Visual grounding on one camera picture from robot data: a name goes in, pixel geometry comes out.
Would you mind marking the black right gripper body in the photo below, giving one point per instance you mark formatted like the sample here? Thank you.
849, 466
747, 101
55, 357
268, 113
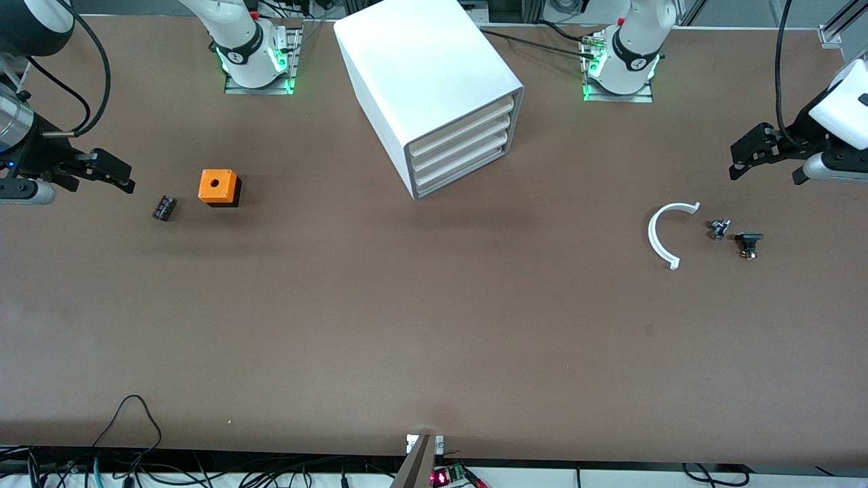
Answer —
37, 152

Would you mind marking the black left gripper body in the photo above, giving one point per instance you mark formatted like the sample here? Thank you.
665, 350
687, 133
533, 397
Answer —
801, 136

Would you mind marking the white plastic drawer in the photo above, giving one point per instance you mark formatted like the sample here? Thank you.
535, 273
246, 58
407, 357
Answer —
461, 129
461, 143
461, 156
461, 170

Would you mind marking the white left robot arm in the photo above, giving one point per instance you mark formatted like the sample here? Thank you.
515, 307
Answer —
634, 54

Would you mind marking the white drawer cabinet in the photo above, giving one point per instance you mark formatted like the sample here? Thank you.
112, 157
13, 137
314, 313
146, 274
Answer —
420, 68

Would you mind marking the black cylindrical capacitor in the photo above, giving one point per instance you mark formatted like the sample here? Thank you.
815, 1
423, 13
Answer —
165, 208

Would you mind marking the small grey metal part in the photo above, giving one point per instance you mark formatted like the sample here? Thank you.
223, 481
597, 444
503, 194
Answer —
719, 229

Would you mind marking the small black contact block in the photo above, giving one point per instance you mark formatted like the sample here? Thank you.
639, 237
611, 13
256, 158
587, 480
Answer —
748, 242

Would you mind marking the white curved plastic arc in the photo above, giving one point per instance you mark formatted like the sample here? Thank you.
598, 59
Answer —
652, 236

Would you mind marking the circuit board with red light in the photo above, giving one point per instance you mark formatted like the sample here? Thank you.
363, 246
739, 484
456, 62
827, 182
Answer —
447, 476

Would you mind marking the orange button enclosure box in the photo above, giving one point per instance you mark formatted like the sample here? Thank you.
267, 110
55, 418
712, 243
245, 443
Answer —
217, 184

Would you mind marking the aluminium frame profile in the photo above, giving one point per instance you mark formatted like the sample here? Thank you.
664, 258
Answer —
831, 34

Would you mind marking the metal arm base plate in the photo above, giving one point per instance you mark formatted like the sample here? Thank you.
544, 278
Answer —
617, 97
261, 85

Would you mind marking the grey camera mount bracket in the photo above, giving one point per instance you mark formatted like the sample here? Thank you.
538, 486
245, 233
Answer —
417, 464

